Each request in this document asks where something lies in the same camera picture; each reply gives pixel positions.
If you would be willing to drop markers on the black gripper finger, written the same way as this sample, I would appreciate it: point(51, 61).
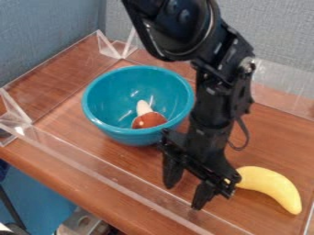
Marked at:
point(205, 193)
point(173, 170)

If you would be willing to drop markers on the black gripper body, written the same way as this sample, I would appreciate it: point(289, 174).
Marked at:
point(199, 149)

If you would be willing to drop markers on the brown white toy mushroom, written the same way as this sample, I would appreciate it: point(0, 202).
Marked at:
point(149, 118)

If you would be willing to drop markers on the blue bowl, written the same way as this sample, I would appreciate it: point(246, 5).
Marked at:
point(113, 95)

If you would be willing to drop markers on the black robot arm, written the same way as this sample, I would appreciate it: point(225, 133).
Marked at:
point(183, 30)

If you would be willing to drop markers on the yellow toy banana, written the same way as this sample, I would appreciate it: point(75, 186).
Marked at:
point(272, 183)

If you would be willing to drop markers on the clear acrylic barrier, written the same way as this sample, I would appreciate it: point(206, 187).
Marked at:
point(114, 180)

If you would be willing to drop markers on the grey metal bracket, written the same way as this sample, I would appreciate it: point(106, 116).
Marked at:
point(82, 223)

